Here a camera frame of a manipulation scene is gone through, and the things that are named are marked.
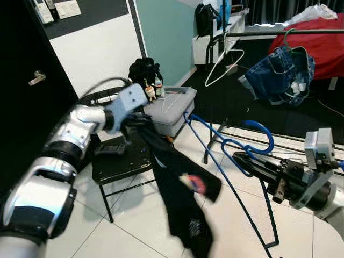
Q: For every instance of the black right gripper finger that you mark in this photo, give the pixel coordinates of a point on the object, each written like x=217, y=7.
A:
x=255, y=160
x=258, y=172

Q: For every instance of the blue plastic hanger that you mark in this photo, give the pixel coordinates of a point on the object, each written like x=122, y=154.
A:
x=267, y=130

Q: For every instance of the black printed t-shirt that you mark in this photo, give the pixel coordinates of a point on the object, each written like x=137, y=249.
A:
x=172, y=177

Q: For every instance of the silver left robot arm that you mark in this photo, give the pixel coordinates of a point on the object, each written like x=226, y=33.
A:
x=37, y=188

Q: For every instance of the black remote control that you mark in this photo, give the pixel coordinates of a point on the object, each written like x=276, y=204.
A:
x=112, y=148

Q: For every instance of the grey storage box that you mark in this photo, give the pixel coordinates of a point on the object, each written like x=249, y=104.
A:
x=172, y=115

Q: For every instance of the black folding chair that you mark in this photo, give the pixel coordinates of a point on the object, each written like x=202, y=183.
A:
x=123, y=166

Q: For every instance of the black backpack with toys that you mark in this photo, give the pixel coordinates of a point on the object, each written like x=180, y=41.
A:
x=142, y=70

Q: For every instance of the dark carpet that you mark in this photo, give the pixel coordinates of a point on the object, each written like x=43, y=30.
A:
x=231, y=107

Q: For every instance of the blue denim shorts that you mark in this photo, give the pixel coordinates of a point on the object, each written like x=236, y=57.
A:
x=274, y=75

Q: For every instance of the white low cabinet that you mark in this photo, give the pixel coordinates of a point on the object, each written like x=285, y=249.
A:
x=201, y=51

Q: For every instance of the black door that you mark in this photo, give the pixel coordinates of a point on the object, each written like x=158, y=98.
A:
x=21, y=123

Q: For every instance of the plain black backpack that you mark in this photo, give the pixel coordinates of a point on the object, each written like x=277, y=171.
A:
x=205, y=19

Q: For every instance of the black clothes rack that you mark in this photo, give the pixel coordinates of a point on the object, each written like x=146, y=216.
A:
x=269, y=33

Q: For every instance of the red bed cover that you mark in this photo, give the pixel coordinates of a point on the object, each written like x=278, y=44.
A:
x=328, y=48

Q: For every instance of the dark curtain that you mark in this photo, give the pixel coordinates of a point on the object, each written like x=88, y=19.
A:
x=279, y=11

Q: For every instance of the white plastic bag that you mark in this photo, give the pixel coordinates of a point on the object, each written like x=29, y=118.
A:
x=314, y=13

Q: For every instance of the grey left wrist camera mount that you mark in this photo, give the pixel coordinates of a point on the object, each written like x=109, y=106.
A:
x=129, y=99

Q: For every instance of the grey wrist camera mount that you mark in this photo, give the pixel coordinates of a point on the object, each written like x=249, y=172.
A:
x=129, y=99
x=320, y=145

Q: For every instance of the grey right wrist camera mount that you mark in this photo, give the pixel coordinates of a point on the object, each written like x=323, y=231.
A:
x=320, y=145

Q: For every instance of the white switch panel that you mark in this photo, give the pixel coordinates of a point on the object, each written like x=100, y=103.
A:
x=67, y=8

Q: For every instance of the white wall remote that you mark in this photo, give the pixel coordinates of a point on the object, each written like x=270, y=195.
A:
x=43, y=11

